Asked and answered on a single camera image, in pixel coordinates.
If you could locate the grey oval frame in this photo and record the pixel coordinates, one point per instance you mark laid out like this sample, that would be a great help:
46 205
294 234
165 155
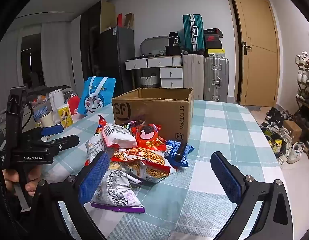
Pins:
154 45

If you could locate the pink white snack packet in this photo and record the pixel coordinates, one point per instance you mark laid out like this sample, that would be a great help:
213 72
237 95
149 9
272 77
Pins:
117 135

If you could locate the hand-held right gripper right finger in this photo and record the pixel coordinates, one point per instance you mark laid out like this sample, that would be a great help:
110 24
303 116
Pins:
227 177

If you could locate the wooden door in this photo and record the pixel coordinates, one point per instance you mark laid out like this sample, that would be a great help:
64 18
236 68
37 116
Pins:
257 47

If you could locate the small cardboard box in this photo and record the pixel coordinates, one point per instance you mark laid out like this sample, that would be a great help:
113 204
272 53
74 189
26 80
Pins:
292 130

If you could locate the flat cardboard sheet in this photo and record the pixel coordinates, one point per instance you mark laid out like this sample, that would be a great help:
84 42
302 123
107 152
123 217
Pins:
107 16

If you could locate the wooden shoe rack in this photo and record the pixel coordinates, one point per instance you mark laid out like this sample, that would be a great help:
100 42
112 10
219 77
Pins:
300 105

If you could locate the yellow black box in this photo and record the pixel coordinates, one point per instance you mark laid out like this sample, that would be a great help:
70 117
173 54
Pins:
215 52

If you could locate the teal checked tablecloth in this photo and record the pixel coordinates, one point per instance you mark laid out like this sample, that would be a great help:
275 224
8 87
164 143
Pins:
219 135

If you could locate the plain black shoe box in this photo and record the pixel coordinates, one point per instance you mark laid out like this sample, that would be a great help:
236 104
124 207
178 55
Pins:
214 45

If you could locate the white mug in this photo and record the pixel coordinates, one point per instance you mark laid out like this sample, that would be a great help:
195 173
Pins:
47 119

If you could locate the white silver snack packet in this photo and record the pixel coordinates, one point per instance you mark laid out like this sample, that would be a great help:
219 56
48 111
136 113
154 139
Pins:
93 147

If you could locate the white drawer dresser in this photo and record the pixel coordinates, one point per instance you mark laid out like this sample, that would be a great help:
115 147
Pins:
164 65

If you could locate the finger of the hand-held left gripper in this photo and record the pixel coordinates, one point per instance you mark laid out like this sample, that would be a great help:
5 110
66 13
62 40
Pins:
53 130
67 141

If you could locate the person's left hand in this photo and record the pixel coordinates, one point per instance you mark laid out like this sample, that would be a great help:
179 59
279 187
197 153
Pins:
33 181

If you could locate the white curtain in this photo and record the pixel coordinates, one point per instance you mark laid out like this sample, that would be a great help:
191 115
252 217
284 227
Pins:
55 55

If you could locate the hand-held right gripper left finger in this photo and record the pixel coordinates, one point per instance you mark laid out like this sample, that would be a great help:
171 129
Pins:
94 177

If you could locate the red black shoe box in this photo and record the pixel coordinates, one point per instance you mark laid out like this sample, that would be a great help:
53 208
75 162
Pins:
213 38

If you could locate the red noodle stick snack packet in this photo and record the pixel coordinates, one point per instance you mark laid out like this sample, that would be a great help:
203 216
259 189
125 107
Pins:
144 163

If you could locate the silver suitcase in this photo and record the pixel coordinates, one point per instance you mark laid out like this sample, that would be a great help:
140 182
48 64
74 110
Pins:
216 78

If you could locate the pile of dark sneakers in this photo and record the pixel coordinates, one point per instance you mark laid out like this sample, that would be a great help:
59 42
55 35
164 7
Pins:
274 120

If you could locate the beige suitcase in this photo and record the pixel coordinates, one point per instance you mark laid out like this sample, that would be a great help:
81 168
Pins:
193 76

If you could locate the black refrigerator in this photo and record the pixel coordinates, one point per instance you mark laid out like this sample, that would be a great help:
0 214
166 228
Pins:
117 55

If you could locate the dark purple snack packet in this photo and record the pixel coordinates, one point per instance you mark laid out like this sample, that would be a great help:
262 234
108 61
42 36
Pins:
134 124

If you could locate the red bottle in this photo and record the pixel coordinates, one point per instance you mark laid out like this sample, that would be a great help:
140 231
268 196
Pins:
74 105

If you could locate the white purple-edged snack packet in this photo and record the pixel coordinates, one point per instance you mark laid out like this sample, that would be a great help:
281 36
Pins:
117 192

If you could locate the shoe rack with shoes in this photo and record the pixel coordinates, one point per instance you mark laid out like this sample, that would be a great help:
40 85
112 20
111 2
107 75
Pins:
304 75

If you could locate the grey floor mat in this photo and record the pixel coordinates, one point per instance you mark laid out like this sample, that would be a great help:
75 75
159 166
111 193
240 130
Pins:
254 108

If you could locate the orange red snack packet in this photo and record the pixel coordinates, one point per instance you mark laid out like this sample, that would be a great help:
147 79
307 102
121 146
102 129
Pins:
102 123

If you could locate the blue cartoon tote bag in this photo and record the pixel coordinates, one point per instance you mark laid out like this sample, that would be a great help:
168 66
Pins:
97 97

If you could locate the blue snack packet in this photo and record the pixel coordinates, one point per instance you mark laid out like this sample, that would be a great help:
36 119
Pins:
178 152

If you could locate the brown cardboard box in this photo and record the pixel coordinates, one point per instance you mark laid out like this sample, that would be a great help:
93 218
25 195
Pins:
154 110

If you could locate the teal suitcase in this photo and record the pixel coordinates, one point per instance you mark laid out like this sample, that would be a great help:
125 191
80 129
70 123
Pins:
193 33

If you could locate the yellow carton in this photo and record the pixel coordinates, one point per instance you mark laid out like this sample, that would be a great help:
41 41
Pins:
65 116

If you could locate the woven laundry basket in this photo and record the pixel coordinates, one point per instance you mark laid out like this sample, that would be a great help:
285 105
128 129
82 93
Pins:
148 80

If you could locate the black bag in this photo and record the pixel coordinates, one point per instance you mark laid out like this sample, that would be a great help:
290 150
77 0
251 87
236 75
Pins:
174 43

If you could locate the white kettle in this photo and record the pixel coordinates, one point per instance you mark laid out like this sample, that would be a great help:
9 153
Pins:
57 98

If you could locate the dark wardrobe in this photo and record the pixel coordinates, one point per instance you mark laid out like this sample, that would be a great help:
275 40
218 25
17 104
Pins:
90 47

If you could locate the red cookie snack packet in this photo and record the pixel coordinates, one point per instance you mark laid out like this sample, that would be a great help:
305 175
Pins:
147 135

